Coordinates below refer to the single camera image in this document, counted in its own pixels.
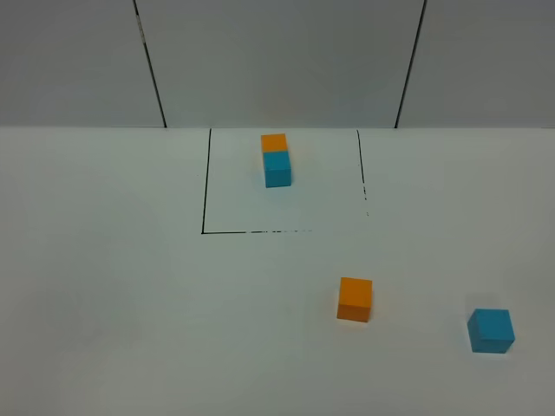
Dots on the blue template cube block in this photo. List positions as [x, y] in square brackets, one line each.
[277, 169]

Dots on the orange template cube block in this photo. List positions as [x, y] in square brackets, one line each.
[272, 143]

